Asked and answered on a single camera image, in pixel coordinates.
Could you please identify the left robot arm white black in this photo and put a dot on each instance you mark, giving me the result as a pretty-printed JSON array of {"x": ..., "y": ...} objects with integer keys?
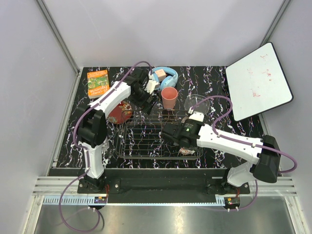
[{"x": 90, "y": 132}]

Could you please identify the light blue headphones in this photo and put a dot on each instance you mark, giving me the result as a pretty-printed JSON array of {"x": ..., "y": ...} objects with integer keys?
[{"x": 169, "y": 81}]

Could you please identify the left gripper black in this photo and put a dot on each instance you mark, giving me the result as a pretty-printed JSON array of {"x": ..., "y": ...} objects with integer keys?
[{"x": 144, "y": 105}]

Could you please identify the wire dish rack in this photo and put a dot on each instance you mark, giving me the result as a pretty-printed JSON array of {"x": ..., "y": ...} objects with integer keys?
[{"x": 140, "y": 137}]

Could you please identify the small pink cube box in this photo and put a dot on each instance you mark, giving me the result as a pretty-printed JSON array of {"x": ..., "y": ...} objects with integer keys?
[{"x": 160, "y": 74}]

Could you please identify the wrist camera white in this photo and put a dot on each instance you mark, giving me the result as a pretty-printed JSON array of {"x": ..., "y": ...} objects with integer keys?
[
  {"x": 151, "y": 86},
  {"x": 197, "y": 116}
]

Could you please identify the red floral lacquer bowl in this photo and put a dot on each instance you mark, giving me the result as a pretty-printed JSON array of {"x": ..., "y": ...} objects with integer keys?
[{"x": 121, "y": 113}]

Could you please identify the blue patterned bowl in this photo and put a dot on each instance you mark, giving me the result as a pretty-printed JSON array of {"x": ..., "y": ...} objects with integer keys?
[{"x": 186, "y": 151}]

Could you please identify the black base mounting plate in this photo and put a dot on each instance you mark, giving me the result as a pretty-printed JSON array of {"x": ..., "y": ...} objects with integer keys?
[{"x": 162, "y": 186}]

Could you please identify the white board black frame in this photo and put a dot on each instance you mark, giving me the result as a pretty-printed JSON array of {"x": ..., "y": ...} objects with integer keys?
[{"x": 257, "y": 83}]

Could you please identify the clear glass plate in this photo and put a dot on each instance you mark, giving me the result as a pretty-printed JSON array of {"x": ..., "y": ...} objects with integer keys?
[{"x": 196, "y": 103}]

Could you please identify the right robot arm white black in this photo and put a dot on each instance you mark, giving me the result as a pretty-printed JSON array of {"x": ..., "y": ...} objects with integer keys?
[{"x": 261, "y": 156}]

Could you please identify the pink plastic cup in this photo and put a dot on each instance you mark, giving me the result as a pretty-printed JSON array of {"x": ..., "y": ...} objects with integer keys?
[{"x": 169, "y": 96}]

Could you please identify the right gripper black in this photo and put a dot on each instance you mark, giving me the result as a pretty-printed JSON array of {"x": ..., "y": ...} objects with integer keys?
[{"x": 180, "y": 123}]

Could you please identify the orange green book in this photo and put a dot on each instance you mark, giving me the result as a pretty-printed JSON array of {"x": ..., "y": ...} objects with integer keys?
[{"x": 98, "y": 83}]

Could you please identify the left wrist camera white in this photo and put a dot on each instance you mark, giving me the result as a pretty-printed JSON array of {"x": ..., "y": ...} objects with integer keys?
[{"x": 151, "y": 86}]

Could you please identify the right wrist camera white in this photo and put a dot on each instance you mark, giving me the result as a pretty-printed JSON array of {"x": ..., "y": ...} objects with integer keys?
[{"x": 197, "y": 116}]

